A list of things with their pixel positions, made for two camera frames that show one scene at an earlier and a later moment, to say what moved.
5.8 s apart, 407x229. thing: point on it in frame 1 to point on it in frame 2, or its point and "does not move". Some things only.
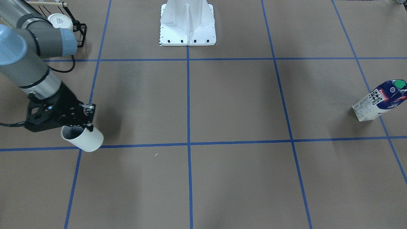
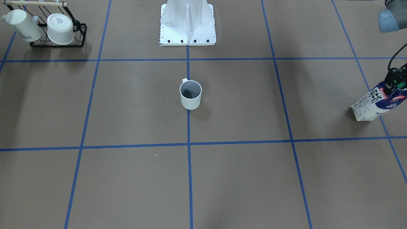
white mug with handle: x=86 y=140 to x=190 y=92
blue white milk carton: x=382 y=99 does not move
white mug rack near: x=60 y=20 does not move
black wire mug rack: x=80 y=29 does not move
